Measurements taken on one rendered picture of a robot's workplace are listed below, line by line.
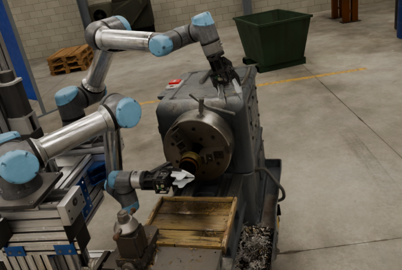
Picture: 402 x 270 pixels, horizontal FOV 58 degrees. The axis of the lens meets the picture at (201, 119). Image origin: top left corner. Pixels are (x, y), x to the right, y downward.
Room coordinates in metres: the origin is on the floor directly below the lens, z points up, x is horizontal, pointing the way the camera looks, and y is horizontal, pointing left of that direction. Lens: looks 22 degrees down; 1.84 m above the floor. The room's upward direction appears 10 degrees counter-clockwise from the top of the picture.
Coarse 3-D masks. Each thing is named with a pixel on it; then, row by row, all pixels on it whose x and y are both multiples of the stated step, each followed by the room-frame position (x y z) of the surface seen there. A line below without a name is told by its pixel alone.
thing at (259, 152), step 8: (256, 144) 1.83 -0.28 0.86; (256, 152) 1.74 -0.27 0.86; (256, 160) 1.67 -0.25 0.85; (264, 160) 2.02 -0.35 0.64; (232, 176) 1.57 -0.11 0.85; (248, 176) 1.54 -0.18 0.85; (256, 176) 1.69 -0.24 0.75; (264, 176) 1.96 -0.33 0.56; (208, 184) 1.61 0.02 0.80; (216, 184) 1.59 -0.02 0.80; (248, 184) 1.55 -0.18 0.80; (256, 184) 1.66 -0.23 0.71; (264, 184) 1.88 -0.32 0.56; (248, 192) 1.55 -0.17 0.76; (256, 192) 1.61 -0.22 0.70; (248, 200) 1.55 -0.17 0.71; (256, 200) 1.58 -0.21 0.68; (248, 208) 1.55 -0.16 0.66; (256, 208) 1.58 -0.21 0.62; (248, 216) 1.55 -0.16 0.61; (256, 216) 1.56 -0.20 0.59; (248, 224) 1.55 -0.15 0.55
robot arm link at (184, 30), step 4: (188, 24) 1.41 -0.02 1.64; (176, 28) 1.40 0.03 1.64; (180, 28) 1.40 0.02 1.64; (184, 28) 1.40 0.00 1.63; (188, 28) 1.39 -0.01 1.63; (180, 32) 1.37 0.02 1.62; (184, 32) 1.38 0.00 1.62; (188, 32) 1.38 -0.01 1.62; (184, 36) 1.37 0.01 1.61; (188, 36) 1.38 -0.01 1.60; (184, 40) 1.37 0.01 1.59; (188, 40) 1.39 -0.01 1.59; (192, 40) 1.38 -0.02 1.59; (184, 44) 1.37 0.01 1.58; (188, 44) 1.41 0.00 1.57
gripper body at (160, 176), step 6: (162, 168) 1.30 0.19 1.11; (144, 174) 1.29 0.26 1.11; (156, 174) 1.27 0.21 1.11; (162, 174) 1.27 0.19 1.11; (168, 174) 1.26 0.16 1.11; (144, 180) 1.26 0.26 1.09; (150, 180) 1.26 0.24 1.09; (156, 180) 1.24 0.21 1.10; (162, 180) 1.23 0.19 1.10; (168, 180) 1.26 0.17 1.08; (144, 186) 1.25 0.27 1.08; (150, 186) 1.24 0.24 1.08; (156, 186) 1.25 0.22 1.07; (162, 186) 1.24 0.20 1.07; (168, 186) 1.24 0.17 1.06; (156, 192) 1.24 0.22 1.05; (168, 192) 1.23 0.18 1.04
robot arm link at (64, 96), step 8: (64, 88) 1.77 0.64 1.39; (72, 88) 1.74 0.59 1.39; (80, 88) 1.78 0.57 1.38; (56, 96) 1.69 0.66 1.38; (64, 96) 1.68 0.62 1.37; (72, 96) 1.69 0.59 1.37; (80, 96) 1.73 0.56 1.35; (56, 104) 1.70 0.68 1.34; (64, 104) 1.67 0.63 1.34; (72, 104) 1.68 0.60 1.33; (80, 104) 1.72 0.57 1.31; (88, 104) 1.76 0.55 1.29; (64, 112) 1.68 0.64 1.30; (72, 112) 1.68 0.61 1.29; (80, 112) 1.70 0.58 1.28
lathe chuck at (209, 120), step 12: (180, 120) 1.49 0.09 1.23; (192, 120) 1.45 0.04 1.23; (204, 120) 1.45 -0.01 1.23; (216, 120) 1.48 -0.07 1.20; (168, 132) 1.49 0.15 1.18; (192, 132) 1.46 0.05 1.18; (204, 132) 1.44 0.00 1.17; (216, 132) 1.42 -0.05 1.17; (228, 132) 1.47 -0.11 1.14; (168, 144) 1.50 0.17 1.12; (204, 144) 1.44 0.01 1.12; (216, 144) 1.43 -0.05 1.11; (228, 144) 1.41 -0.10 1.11; (168, 156) 1.50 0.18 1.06; (180, 156) 1.48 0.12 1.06; (228, 156) 1.41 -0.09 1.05; (204, 168) 1.45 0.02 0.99; (216, 168) 1.43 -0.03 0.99; (204, 180) 1.45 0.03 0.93
